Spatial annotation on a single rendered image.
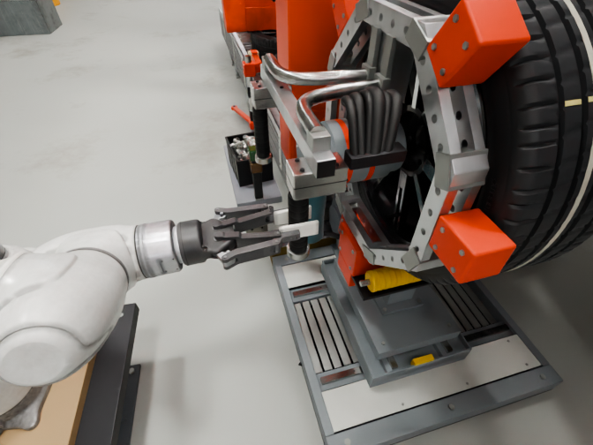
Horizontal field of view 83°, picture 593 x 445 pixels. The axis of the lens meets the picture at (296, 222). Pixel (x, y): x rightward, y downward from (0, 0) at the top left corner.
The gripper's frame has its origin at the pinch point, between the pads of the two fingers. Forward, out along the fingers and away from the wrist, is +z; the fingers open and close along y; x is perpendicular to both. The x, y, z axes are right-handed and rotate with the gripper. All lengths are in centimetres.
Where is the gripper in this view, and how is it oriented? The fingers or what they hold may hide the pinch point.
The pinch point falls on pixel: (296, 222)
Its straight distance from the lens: 60.4
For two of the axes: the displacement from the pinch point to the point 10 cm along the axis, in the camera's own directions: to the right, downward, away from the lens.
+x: 0.0, -7.3, -6.9
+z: 9.6, -1.8, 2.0
